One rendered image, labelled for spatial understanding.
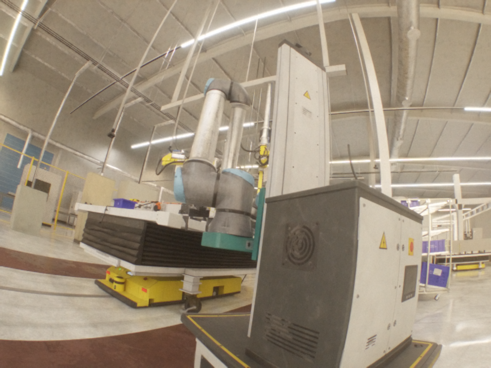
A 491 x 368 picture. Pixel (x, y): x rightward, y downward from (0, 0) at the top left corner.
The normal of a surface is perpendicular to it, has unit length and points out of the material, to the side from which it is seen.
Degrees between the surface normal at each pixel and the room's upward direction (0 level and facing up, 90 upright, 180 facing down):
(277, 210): 90
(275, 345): 90
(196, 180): 85
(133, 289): 90
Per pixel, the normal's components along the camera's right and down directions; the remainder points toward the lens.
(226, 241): 0.54, -0.16
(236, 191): 0.15, -0.26
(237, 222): 0.29, -0.54
